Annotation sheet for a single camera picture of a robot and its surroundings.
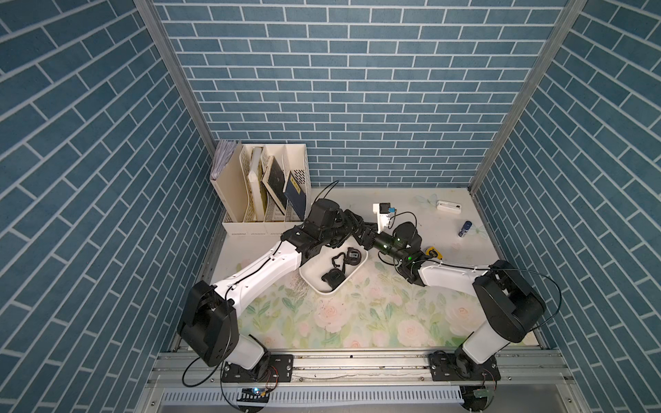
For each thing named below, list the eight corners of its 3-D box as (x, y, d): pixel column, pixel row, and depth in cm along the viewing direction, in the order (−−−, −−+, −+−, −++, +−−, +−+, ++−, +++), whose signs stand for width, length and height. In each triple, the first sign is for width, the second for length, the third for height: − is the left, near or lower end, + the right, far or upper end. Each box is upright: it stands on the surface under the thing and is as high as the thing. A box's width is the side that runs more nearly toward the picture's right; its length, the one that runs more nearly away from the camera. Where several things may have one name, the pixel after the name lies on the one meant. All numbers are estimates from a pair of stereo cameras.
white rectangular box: (438, 213, 114) (440, 209, 112) (435, 204, 118) (437, 200, 116) (461, 213, 114) (463, 210, 112) (457, 204, 118) (459, 201, 116)
